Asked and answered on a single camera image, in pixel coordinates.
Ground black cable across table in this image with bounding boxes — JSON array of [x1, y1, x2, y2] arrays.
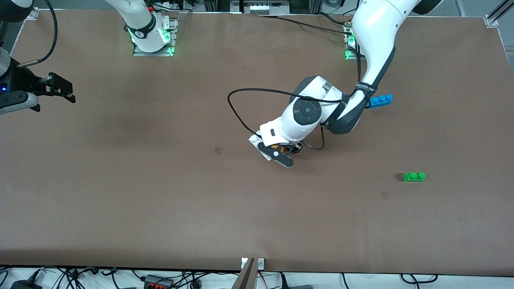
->
[[257, 14, 354, 37]]

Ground grey tapered post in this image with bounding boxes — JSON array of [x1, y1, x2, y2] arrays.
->
[[231, 258, 257, 289]]

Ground aluminium frame rail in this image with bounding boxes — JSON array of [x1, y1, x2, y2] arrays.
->
[[488, 0, 514, 22]]

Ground black box orange connectors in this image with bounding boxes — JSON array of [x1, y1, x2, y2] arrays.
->
[[144, 275, 174, 289]]

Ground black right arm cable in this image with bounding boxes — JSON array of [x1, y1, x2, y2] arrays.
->
[[18, 0, 59, 67]]

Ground blue toy block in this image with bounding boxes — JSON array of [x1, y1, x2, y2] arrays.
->
[[367, 94, 394, 109]]

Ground white studded base plate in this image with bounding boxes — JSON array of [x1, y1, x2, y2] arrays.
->
[[248, 134, 274, 162]]

